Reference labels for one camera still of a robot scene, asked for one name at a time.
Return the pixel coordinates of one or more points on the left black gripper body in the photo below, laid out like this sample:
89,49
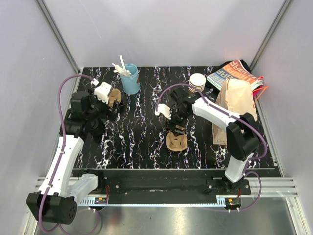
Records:
98,108

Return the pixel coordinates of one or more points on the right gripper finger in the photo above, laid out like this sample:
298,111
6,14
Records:
180,130
171,132

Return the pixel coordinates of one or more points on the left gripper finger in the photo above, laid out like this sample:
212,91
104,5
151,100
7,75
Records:
115,107
111,115

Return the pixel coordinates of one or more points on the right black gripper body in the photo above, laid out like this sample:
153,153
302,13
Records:
178,116

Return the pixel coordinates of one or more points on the cardboard cup carrier stack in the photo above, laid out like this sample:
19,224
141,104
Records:
115,95

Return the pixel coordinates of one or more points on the single cardboard cup carrier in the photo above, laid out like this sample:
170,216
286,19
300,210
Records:
176,142

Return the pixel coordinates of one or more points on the brown paper takeout bag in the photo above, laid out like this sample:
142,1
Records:
236,96

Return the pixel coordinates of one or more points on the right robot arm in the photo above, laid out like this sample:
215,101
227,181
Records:
241,137

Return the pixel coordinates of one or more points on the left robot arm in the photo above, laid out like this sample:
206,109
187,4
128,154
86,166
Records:
63,156

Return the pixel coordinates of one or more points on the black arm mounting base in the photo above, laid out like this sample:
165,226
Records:
158,180

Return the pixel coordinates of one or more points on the stack of black lids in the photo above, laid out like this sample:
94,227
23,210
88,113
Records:
96,127

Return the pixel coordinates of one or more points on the blue cup with stirrers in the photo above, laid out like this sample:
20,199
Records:
131,84

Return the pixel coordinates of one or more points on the stack of paper cups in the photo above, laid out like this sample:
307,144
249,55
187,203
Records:
197,83

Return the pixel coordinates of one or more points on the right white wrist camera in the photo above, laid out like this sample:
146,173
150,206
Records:
163,109

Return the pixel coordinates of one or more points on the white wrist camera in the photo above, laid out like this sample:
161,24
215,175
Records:
102,91
163,109

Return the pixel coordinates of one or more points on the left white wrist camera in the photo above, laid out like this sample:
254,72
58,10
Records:
102,91

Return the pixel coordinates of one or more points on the left aluminium corner post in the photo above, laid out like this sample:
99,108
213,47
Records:
55,31

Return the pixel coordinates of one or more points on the aluminium corner post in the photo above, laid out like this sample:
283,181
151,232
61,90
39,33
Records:
55,31
271,31

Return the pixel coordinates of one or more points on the aluminium frame rail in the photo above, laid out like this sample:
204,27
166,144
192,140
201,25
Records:
171,192

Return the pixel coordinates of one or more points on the right aluminium corner post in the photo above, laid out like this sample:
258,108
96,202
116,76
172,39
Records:
271,31

